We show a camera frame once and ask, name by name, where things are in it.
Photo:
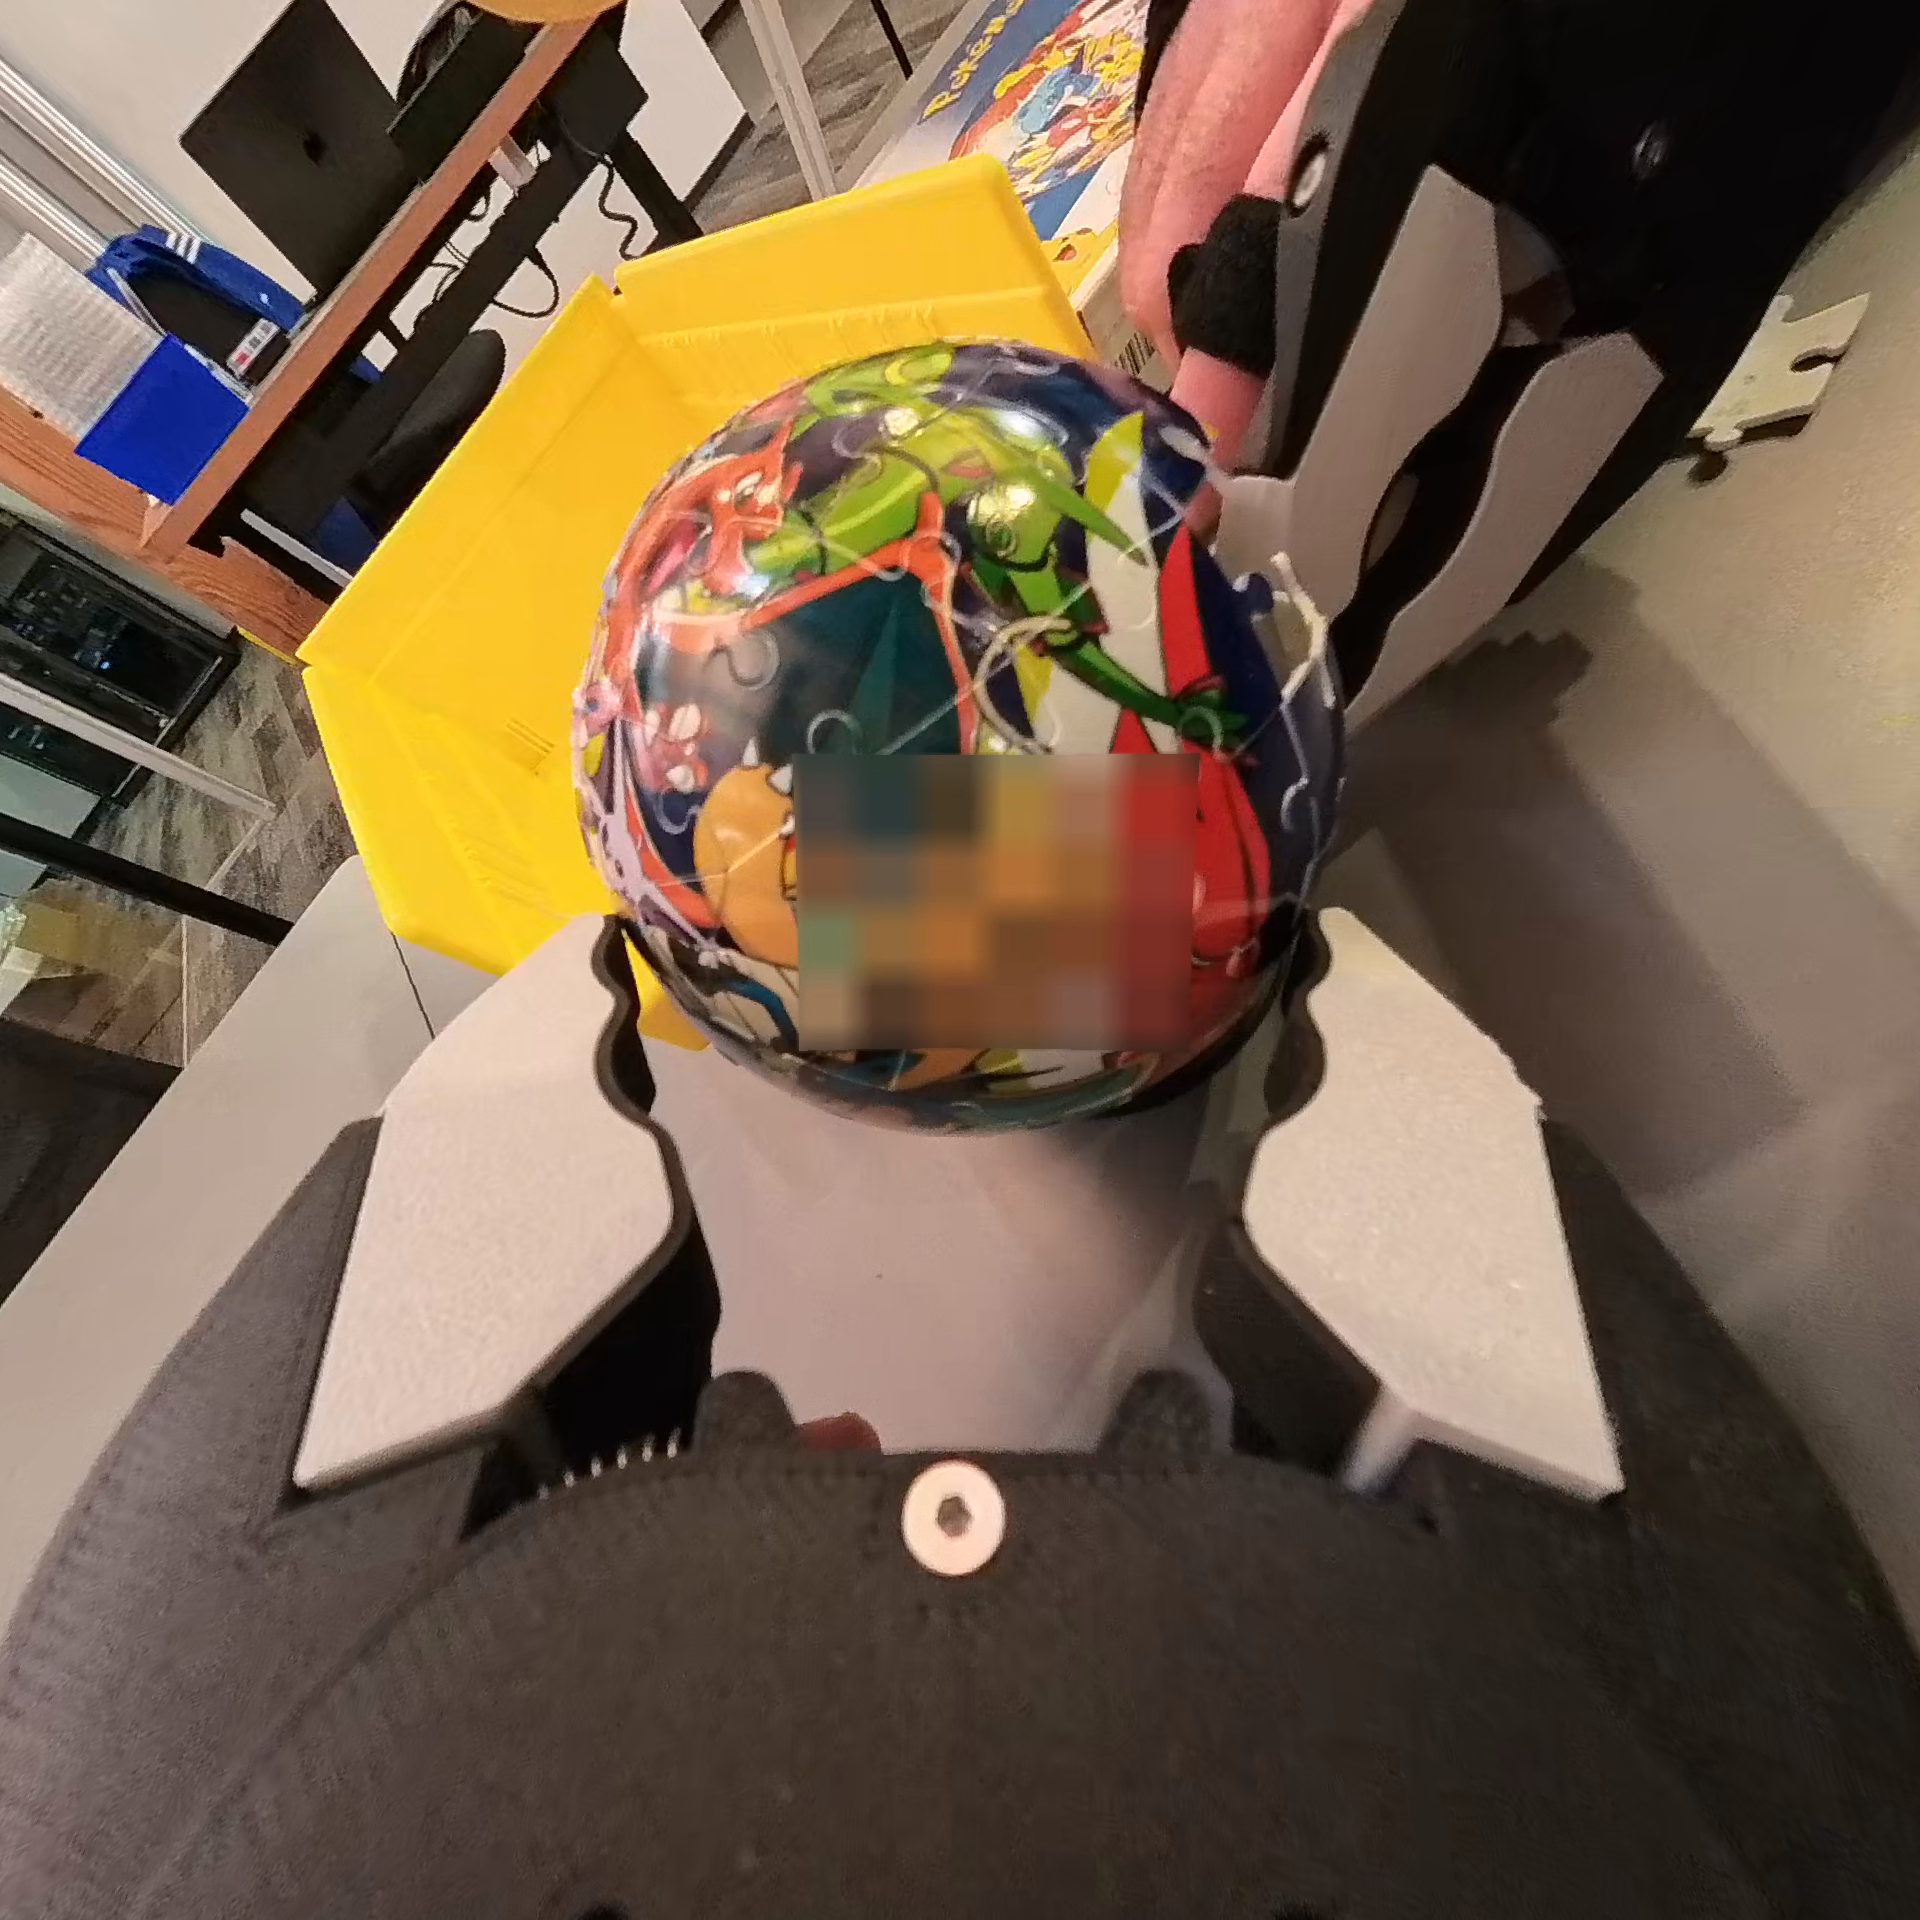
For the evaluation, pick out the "clear plastic box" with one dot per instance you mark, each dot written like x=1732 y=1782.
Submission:
x=53 y=324

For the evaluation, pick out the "wooden desk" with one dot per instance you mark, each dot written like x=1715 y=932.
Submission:
x=89 y=465

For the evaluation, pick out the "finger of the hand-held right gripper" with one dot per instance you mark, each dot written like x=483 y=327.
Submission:
x=1425 y=301
x=1574 y=406

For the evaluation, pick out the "yellow round disc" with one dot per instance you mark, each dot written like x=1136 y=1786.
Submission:
x=547 y=9

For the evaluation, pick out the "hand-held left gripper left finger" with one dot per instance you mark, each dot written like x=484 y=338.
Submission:
x=480 y=1245

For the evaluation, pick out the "person's right hand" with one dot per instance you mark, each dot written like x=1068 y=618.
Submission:
x=1200 y=119

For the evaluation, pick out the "blue puzzle box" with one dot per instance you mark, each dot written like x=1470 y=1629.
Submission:
x=1035 y=105

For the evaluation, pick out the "black monitor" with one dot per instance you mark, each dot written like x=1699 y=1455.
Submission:
x=299 y=149

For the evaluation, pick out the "black office chair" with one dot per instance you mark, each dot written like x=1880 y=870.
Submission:
x=434 y=406

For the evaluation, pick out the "white table leg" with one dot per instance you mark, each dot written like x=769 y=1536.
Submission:
x=796 y=105

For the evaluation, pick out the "white-backed jigsaw puzzle piece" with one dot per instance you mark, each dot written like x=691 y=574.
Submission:
x=1770 y=376

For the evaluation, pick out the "black ball stand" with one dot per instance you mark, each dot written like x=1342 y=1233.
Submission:
x=1214 y=1088

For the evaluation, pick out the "black electronic device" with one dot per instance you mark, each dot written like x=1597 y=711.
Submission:
x=105 y=662

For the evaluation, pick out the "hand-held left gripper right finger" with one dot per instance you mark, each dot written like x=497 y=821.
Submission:
x=1425 y=1245

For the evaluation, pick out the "yellow plastic bin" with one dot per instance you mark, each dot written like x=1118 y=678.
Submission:
x=465 y=676

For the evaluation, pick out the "colourful cartoon puzzle ball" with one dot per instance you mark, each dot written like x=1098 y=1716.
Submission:
x=900 y=600

